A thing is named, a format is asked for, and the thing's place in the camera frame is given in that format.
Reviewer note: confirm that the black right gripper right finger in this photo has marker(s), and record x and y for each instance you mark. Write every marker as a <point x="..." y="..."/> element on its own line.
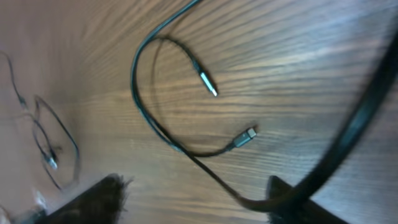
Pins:
<point x="308" y="213"/>

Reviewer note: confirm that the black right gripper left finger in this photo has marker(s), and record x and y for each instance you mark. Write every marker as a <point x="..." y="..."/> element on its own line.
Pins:
<point x="102" y="203"/>

